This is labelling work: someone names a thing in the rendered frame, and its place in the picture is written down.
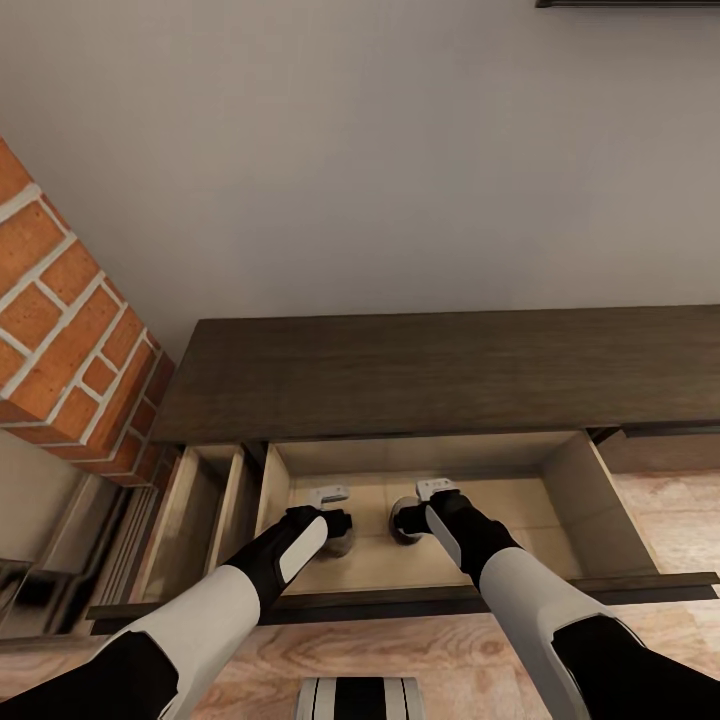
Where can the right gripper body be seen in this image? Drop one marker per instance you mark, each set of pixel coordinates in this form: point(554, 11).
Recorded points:
point(413, 519)

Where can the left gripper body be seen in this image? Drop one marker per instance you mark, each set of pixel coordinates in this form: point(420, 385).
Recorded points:
point(335, 522)

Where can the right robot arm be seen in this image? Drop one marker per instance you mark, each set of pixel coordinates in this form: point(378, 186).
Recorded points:
point(585, 661)

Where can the pillar candle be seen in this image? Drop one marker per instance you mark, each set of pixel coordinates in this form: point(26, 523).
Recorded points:
point(338, 547)
point(399, 534)

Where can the cabinet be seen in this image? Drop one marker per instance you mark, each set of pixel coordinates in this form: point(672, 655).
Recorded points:
point(528, 413)

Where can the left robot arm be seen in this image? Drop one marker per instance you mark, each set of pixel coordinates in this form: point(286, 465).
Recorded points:
point(161, 666)

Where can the robot trunk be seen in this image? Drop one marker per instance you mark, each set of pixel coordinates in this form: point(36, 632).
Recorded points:
point(360, 698)

